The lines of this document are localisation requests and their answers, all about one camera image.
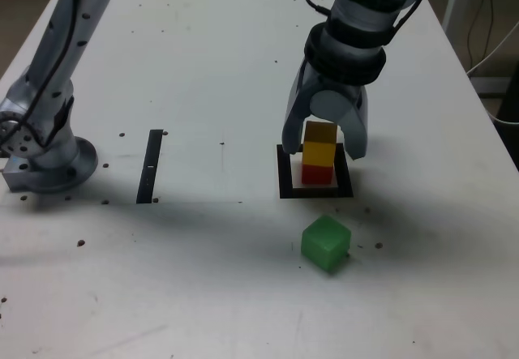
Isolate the black cable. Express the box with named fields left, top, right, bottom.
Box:
left=482, top=0, right=496, bottom=60
left=465, top=0, right=488, bottom=66

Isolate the yellow cube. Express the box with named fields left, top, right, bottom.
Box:
left=302, top=121, right=338, bottom=169

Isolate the black tape square outline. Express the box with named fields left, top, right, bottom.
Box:
left=277, top=143, right=354, bottom=200

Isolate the grey box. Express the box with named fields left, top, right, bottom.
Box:
left=470, top=75, right=513, bottom=100

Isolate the red cube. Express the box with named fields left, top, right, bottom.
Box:
left=301, top=163, right=334, bottom=186

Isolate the black tape strip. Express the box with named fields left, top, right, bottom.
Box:
left=135, top=129, right=164, bottom=205

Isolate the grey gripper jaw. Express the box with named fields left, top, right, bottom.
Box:
left=281, top=61, right=322, bottom=156
left=310, top=86, right=370, bottom=162

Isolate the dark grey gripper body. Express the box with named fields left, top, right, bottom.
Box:
left=318, top=74, right=364, bottom=107

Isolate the white cable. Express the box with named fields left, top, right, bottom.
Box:
left=465, top=24, right=519, bottom=76
left=484, top=99, right=519, bottom=126

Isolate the green cube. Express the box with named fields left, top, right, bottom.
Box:
left=300, top=214, right=352, bottom=276

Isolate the white metal post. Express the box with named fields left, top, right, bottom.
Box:
left=440, top=0, right=465, bottom=42

